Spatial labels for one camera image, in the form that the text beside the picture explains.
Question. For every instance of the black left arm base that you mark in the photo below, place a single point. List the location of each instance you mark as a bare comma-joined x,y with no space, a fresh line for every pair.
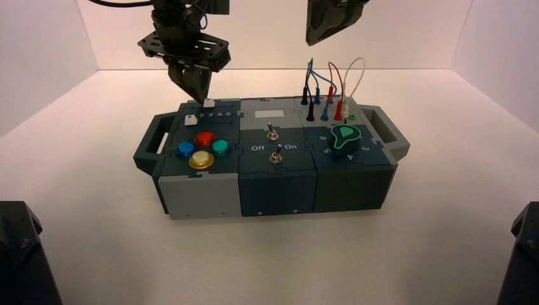
21,261

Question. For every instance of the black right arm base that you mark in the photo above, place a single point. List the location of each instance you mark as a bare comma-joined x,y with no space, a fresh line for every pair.
524,261

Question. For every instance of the dark rotary knob green pointer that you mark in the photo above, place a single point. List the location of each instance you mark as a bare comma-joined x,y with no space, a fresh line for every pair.
345,141

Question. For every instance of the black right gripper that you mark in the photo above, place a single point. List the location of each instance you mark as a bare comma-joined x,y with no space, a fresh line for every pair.
353,3

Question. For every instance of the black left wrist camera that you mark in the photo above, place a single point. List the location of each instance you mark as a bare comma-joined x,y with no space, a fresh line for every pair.
214,6

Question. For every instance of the yellow round push button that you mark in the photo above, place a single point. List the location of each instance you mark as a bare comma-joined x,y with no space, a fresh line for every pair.
201,159

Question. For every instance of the small white slider knob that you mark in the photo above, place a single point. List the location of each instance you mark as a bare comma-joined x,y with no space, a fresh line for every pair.
190,121
208,103

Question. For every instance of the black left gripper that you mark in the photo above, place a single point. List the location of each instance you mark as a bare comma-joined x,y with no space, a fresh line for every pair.
181,46

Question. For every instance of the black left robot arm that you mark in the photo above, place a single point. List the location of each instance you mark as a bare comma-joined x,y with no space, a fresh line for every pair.
174,5

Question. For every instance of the grey display window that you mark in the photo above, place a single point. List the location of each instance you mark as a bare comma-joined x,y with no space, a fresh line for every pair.
269,114

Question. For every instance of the red round push button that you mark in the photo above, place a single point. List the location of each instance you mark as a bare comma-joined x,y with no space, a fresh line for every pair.
205,138

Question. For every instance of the blue round push button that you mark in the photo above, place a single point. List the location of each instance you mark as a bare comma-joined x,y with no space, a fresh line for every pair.
185,149

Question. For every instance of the teal and grey control box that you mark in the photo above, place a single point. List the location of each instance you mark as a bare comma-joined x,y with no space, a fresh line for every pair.
273,189

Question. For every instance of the green round push button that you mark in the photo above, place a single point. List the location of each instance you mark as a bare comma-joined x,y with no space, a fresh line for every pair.
220,147

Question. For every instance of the metal toggle switch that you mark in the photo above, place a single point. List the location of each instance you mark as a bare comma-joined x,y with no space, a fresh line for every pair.
276,157
272,134

